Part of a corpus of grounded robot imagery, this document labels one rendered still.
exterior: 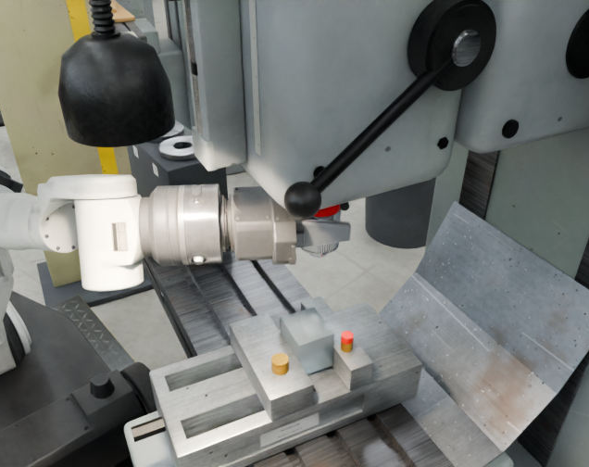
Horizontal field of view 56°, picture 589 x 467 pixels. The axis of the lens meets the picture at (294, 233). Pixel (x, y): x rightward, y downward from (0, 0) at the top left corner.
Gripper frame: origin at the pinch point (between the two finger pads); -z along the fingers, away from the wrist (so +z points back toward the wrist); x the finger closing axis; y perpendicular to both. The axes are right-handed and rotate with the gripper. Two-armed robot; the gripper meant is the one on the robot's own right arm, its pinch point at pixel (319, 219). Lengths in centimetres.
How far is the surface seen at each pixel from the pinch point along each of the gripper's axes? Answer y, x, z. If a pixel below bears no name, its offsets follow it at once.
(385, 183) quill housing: -9.1, -8.8, -4.6
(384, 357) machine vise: 24.4, 1.7, -10.4
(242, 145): -11.8, -5.4, 8.3
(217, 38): -21.4, -6.0, 9.9
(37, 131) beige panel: 50, 151, 84
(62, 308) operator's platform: 85, 89, 67
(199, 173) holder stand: 15.4, 42.5, 16.4
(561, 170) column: 1.3, 11.7, -35.2
